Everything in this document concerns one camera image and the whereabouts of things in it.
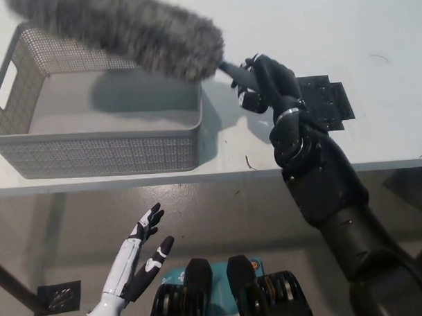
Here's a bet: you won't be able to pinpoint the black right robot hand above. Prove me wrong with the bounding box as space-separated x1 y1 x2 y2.
229 51 310 125

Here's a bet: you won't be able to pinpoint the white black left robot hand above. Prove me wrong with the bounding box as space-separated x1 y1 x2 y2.
77 202 178 316

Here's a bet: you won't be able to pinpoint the grey fluffy duster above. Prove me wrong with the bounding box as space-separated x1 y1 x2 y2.
3 0 263 102

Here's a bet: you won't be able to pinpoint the black tape patch on desk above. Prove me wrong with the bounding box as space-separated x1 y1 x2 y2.
294 73 356 134

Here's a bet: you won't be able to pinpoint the robot lower body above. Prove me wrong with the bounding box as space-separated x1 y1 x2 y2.
150 252 315 316

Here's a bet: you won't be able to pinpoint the grey perforated plastic basket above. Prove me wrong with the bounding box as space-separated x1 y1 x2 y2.
0 17 207 180

